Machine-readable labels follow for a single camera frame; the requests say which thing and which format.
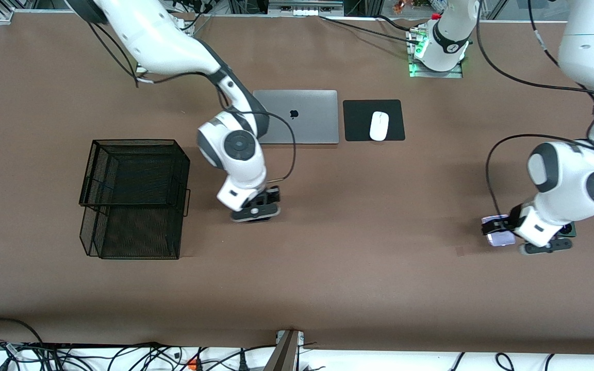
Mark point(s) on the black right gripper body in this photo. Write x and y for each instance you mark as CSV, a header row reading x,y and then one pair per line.
x,y
271,195

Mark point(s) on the white lilac flip phone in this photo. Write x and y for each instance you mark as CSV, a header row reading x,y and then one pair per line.
x,y
503,239

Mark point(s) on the dark green tall smartphone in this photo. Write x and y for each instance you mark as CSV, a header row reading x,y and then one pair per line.
x,y
570,230

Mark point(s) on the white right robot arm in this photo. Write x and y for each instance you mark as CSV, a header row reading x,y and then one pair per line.
x,y
163,36

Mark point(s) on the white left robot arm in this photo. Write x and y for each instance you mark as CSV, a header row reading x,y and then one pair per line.
x,y
570,175

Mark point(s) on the silver closed laptop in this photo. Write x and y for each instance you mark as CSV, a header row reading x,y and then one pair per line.
x,y
312,123

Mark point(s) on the black mouse pad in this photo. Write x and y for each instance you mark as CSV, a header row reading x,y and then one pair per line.
x,y
359,121

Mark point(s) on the white computer mouse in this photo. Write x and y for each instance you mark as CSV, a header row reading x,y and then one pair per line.
x,y
379,126

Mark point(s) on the white power strip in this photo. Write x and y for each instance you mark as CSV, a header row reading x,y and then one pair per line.
x,y
304,9

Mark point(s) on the black power strip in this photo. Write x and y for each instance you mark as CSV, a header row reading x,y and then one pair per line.
x,y
96,344

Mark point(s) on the small copper coloured object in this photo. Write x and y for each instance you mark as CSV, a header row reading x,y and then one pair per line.
x,y
399,6

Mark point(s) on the aluminium camera post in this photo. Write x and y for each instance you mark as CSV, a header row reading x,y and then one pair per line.
x,y
284,355

